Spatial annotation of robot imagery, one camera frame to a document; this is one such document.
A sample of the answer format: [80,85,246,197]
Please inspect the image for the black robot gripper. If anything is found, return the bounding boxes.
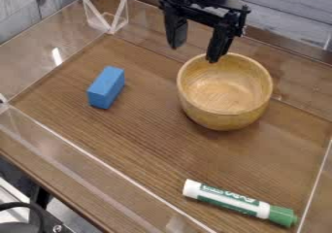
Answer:
[162,0,250,63]

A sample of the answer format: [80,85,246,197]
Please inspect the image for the blue rectangular block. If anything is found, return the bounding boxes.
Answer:
[86,66,124,109]

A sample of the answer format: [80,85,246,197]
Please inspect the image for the brown wooden bowl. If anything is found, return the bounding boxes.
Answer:
[176,52,273,131]

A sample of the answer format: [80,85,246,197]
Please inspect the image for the clear acrylic tray walls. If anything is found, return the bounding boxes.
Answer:
[0,0,332,233]

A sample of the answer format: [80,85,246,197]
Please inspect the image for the green white dry-erase marker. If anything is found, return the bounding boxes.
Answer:
[182,179,298,228]

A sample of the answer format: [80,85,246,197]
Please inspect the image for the black metal table bracket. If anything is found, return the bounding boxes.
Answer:
[29,186,65,233]

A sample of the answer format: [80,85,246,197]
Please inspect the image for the black cable under table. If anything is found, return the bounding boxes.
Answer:
[0,201,46,226]

